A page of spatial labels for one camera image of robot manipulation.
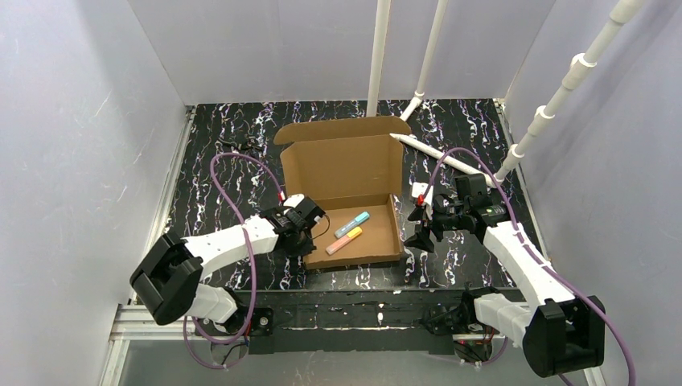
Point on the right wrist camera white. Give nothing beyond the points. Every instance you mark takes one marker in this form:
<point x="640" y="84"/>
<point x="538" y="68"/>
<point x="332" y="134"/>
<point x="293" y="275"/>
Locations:
<point x="422" y="196"/>

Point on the brown cardboard box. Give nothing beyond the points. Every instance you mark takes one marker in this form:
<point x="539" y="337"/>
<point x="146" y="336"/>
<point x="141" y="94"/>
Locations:
<point x="348" y="166"/>

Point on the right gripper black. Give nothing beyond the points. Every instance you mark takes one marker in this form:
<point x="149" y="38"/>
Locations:
<point x="433" y="219"/>

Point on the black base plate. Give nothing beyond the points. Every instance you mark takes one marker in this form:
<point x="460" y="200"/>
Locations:
<point x="367" y="320"/>

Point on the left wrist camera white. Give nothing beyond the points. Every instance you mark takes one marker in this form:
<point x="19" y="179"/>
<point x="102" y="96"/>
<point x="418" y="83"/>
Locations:
<point x="293" y="201"/>

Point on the small black clip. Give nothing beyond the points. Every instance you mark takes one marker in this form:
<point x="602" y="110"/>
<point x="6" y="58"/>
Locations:
<point x="249" y="145"/>

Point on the white PVC pipe frame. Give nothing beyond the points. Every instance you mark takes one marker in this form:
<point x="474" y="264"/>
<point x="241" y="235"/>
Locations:
<point x="482" y="115"/>

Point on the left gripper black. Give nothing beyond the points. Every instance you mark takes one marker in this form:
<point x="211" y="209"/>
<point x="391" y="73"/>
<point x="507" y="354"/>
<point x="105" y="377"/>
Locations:
<point x="307" y="214"/>

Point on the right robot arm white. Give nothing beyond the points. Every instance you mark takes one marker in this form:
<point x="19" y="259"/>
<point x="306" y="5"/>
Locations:
<point x="557" y="331"/>

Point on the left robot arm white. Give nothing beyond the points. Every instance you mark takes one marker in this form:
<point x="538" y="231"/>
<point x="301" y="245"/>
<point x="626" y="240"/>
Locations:
<point x="169" y="280"/>

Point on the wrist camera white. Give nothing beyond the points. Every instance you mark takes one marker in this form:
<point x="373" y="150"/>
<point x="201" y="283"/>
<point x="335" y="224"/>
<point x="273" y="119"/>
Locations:
<point x="422" y="196"/>
<point x="293" y="201"/>

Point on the light blue tube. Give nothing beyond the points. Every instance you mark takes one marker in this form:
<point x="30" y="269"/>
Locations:
<point x="353" y="223"/>

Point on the yellow pink marker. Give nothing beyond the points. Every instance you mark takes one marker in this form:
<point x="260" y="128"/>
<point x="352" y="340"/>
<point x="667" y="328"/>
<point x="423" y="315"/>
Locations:
<point x="343" y="240"/>

